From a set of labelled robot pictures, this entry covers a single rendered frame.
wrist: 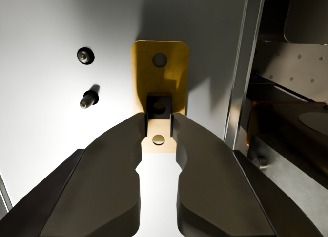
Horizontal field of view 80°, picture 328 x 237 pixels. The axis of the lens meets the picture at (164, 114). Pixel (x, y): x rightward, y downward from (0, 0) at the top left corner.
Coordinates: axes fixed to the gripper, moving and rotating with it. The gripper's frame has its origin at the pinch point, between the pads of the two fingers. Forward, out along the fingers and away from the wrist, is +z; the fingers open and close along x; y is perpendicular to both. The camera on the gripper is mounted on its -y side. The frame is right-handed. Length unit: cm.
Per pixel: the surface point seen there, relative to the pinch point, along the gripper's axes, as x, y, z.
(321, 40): 12.6, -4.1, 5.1
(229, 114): 5.6, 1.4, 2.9
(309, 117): 14.4, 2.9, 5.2
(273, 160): 9.2, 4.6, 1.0
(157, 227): 0.0, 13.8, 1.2
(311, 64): 34.0, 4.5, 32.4
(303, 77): 33.1, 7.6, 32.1
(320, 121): 14.8, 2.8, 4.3
